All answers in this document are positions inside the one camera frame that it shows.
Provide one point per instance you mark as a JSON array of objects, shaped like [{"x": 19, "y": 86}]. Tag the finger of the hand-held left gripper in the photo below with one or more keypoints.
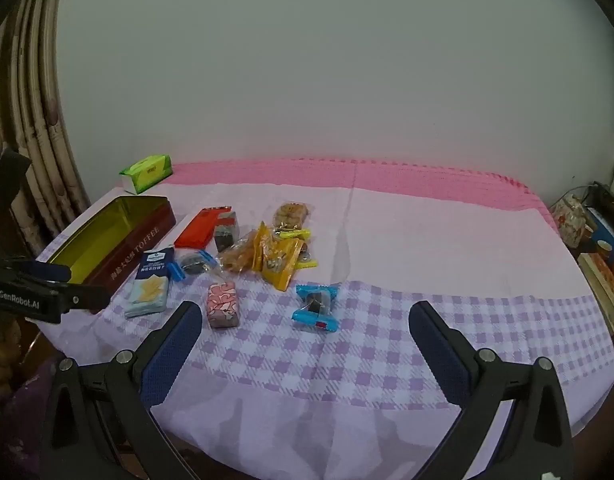
[
  {"x": 84, "y": 298},
  {"x": 47, "y": 271}
]

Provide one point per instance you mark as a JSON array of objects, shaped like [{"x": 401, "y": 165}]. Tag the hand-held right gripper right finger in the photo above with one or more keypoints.
[{"x": 437, "y": 355}]

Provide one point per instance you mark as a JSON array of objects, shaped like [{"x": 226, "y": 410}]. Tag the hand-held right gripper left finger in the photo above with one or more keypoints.
[{"x": 174, "y": 350}]

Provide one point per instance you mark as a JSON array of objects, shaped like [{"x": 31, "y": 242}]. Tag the pink patterned candy packet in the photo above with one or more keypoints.
[{"x": 223, "y": 305}]

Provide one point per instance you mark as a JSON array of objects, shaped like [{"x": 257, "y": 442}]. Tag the navy white cracker packet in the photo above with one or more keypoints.
[{"x": 149, "y": 280}]

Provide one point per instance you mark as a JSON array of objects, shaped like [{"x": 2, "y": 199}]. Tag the dark red gold tin box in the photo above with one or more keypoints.
[{"x": 137, "y": 240}]

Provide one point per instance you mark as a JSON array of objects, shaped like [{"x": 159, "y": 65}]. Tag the clear packet with blue ends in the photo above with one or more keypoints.
[{"x": 192, "y": 262}]

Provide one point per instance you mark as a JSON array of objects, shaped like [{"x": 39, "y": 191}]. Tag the clear packet orange fried snack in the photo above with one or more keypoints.
[{"x": 237, "y": 255}]

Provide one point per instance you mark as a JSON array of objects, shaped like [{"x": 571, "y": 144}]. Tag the small dark silver packet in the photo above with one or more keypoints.
[{"x": 225, "y": 237}]

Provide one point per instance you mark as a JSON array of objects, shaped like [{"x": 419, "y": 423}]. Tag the red snack packet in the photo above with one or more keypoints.
[{"x": 199, "y": 227}]

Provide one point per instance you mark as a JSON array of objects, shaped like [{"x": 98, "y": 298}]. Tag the cyan packet dark snack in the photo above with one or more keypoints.
[{"x": 314, "y": 307}]

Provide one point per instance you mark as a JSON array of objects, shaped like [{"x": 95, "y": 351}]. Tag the yellow snack packet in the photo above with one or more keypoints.
[
  {"x": 283, "y": 265},
  {"x": 262, "y": 247}
]

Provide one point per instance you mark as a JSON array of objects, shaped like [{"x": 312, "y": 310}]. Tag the yellow-ended clear candy packet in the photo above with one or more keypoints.
[
  {"x": 308, "y": 255},
  {"x": 293, "y": 233}
]

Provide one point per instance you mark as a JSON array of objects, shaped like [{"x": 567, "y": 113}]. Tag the clear packet brown cookies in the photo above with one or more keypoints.
[{"x": 291, "y": 215}]

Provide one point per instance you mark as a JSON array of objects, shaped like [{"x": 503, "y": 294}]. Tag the pink purple checked tablecloth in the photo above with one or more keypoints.
[{"x": 387, "y": 260}]

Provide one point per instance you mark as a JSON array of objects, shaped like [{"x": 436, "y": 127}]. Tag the green tissue box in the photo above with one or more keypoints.
[{"x": 147, "y": 172}]

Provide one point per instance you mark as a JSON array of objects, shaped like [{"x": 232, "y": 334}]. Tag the beige patterned curtain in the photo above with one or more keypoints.
[{"x": 37, "y": 110}]

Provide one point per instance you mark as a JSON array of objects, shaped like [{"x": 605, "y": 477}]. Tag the stack of books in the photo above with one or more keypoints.
[{"x": 604, "y": 290}]

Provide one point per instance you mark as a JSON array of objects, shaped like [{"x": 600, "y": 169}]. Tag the floral fabric bag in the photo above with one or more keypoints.
[{"x": 572, "y": 220}]

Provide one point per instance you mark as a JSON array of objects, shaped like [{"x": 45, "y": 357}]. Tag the small cup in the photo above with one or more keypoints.
[{"x": 603, "y": 249}]

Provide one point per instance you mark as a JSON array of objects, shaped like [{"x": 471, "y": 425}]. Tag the black device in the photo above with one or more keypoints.
[{"x": 609, "y": 200}]

